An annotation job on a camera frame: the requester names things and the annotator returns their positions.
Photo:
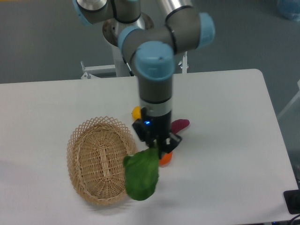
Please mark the black device at table edge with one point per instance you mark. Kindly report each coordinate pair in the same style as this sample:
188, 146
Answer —
292, 200

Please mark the purple sweet potato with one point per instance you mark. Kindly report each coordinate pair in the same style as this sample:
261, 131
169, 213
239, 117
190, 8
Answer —
178, 125

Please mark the yellow mango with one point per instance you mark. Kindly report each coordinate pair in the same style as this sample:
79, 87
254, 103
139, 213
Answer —
136, 113

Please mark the white metal frame bracket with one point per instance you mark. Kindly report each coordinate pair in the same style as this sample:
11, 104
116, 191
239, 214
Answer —
105, 71

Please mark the green bok choy vegetable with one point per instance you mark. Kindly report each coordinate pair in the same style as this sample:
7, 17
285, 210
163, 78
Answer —
141, 173

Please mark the orange tangerine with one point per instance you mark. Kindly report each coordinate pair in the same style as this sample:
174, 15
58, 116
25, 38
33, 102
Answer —
165, 160

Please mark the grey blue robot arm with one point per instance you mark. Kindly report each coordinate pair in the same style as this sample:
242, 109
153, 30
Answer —
149, 54

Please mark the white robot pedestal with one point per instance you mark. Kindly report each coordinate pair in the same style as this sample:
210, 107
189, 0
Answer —
112, 28

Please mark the blue plastic bag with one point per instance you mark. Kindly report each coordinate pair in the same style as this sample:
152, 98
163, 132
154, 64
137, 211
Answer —
290, 9

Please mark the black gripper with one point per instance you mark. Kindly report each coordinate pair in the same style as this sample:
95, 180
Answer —
150, 128

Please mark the woven wicker basket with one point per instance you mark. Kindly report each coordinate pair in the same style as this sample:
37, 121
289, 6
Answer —
95, 153

